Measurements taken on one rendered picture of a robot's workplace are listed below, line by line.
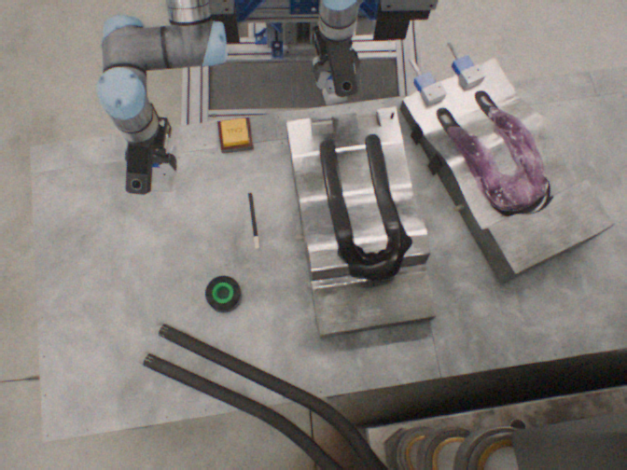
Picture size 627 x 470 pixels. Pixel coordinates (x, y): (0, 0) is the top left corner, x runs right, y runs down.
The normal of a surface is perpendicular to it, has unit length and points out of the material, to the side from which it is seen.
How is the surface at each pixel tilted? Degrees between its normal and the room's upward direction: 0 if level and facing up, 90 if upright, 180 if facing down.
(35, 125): 0
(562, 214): 0
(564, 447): 90
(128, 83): 1
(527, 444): 90
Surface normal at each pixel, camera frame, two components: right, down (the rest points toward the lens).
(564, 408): 0.02, -0.28
